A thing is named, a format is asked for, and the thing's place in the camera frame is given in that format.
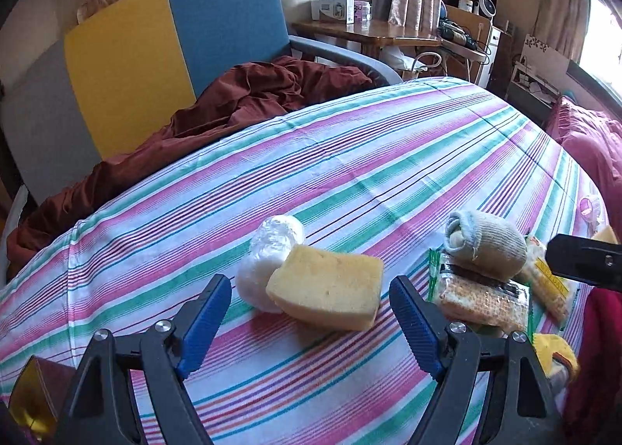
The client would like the dark storage cart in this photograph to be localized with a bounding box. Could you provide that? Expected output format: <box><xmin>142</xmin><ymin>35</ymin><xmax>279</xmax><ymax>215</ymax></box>
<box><xmin>505</xmin><ymin>61</ymin><xmax>559</xmax><ymax>120</ymax></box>

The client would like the person's red garment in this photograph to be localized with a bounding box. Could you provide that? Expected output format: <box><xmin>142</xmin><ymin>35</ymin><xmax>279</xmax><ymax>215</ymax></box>
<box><xmin>561</xmin><ymin>287</ymin><xmax>622</xmax><ymax>445</ymax></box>

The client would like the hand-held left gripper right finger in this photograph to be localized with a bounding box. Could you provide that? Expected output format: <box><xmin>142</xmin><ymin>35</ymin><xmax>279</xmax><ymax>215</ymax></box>
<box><xmin>389</xmin><ymin>275</ymin><xmax>567</xmax><ymax>445</ymax></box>

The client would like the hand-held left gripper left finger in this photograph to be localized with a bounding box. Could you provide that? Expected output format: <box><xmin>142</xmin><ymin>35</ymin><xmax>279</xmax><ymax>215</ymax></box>
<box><xmin>56</xmin><ymin>274</ymin><xmax>233</xmax><ymax>445</ymax></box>

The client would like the white side table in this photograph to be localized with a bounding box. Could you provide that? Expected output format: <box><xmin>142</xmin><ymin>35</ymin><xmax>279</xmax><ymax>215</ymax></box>
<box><xmin>437</xmin><ymin>32</ymin><xmax>491</xmax><ymax>86</ymax></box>

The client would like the brown cardboard box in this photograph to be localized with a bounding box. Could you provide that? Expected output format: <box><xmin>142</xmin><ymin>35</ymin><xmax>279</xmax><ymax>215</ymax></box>
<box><xmin>444</xmin><ymin>5</ymin><xmax>487</xmax><ymax>38</ymax></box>

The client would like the grey sock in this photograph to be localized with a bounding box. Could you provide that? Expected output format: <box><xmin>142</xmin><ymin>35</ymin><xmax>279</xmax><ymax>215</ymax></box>
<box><xmin>444</xmin><ymin>210</ymin><xmax>529</xmax><ymax>282</ymax></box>

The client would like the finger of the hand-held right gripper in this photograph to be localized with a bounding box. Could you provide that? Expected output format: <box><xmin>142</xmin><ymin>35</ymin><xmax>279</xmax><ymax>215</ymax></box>
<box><xmin>545</xmin><ymin>234</ymin><xmax>622</xmax><ymax>293</ymax></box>

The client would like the pink blanket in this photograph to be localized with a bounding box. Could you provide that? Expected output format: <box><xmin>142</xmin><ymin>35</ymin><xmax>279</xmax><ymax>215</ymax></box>
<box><xmin>544</xmin><ymin>95</ymin><xmax>622</xmax><ymax>242</ymax></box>

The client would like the yellow sponge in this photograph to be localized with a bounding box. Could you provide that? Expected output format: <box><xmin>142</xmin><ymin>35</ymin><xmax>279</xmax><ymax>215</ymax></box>
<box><xmin>266</xmin><ymin>244</ymin><xmax>384</xmax><ymax>332</ymax></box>

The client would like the pink floral curtain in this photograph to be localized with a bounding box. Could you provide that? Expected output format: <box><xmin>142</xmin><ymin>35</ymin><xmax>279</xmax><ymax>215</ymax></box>
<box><xmin>532</xmin><ymin>0</ymin><xmax>591</xmax><ymax>62</ymax></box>

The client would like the white plastic bag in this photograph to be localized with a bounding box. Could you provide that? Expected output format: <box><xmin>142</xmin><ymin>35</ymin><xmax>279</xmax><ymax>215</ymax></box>
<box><xmin>384</xmin><ymin>47</ymin><xmax>428</xmax><ymax>81</ymax></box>

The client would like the grey yellow blue armchair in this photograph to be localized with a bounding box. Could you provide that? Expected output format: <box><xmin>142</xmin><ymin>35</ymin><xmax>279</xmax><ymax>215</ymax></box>
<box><xmin>0</xmin><ymin>0</ymin><xmax>404</xmax><ymax>213</ymax></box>

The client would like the white carton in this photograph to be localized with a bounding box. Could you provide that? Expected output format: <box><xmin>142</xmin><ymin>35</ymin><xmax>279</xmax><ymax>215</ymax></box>
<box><xmin>318</xmin><ymin>0</ymin><xmax>355</xmax><ymax>23</ymax></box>

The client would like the gold-lined storage box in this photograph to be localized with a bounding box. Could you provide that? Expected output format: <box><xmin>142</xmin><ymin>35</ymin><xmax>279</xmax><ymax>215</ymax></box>
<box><xmin>7</xmin><ymin>355</ymin><xmax>73</xmax><ymax>441</ymax></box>

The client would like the maroon blanket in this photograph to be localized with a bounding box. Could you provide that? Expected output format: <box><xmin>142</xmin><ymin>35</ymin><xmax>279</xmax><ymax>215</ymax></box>
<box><xmin>5</xmin><ymin>55</ymin><xmax>375</xmax><ymax>281</ymax></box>

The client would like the window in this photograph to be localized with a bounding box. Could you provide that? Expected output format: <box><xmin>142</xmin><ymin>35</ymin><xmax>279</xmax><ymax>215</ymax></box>
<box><xmin>578</xmin><ymin>0</ymin><xmax>622</xmax><ymax>86</ymax></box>

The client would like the green-edged cracker packet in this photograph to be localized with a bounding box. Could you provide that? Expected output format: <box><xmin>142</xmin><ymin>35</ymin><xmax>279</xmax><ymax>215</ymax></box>
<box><xmin>428</xmin><ymin>248</ymin><xmax>535</xmax><ymax>336</ymax></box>

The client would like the white plastic-wrapped ball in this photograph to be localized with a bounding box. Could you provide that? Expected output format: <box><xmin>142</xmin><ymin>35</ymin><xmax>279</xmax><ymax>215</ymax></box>
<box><xmin>236</xmin><ymin>255</ymin><xmax>285</xmax><ymax>314</ymax></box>
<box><xmin>250</xmin><ymin>214</ymin><xmax>305</xmax><ymax>261</ymax></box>

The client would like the striped bedsheet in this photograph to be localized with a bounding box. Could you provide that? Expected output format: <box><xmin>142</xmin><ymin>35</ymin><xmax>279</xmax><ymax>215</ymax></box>
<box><xmin>0</xmin><ymin>77</ymin><xmax>608</xmax><ymax>445</ymax></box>

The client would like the white cabinet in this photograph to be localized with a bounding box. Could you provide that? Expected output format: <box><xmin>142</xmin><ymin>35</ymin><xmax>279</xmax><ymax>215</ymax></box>
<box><xmin>486</xmin><ymin>24</ymin><xmax>513</xmax><ymax>91</ymax></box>

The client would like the floral cardboard panel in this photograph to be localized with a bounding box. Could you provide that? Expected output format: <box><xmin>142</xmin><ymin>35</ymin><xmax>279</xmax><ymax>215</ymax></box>
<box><xmin>520</xmin><ymin>33</ymin><xmax>571</xmax><ymax>86</ymax></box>

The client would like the pale yellow block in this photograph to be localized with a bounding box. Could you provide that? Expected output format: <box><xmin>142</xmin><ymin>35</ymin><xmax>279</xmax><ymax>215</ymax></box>
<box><xmin>590</xmin><ymin>225</ymin><xmax>620</xmax><ymax>246</ymax></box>

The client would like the wooden desk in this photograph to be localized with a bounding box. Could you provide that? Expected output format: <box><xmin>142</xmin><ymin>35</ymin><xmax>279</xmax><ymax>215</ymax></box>
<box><xmin>292</xmin><ymin>17</ymin><xmax>443</xmax><ymax>59</ymax></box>

